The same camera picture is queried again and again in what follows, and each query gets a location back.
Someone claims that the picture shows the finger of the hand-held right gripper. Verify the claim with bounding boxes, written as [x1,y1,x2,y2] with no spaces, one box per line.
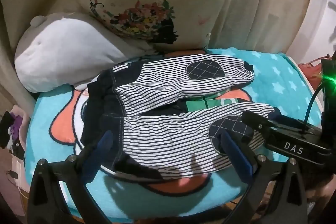
[241,111,275,133]

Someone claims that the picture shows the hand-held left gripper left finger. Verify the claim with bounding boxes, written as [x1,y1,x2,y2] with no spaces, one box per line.
[28,130,115,224]

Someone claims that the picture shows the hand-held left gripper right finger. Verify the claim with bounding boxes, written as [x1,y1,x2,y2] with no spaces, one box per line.
[219,132,309,224]

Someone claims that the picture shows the striped pants with navy patches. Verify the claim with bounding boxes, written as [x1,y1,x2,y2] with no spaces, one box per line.
[81,55,282,180]

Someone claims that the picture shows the teal cartoon printed blanket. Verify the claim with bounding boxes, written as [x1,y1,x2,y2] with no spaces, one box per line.
[26,48,324,219]

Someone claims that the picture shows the purple and black cloth pile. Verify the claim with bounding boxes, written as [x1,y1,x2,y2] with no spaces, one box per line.
[0,111,27,159]

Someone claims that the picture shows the white plush toy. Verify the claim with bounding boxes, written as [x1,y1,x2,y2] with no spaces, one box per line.
[14,13,158,93]

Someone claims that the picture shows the beige sofa cover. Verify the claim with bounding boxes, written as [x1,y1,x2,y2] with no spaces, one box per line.
[0,0,315,109]

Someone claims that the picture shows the teal gripper cable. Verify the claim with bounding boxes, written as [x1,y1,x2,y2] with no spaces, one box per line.
[305,84,324,125]

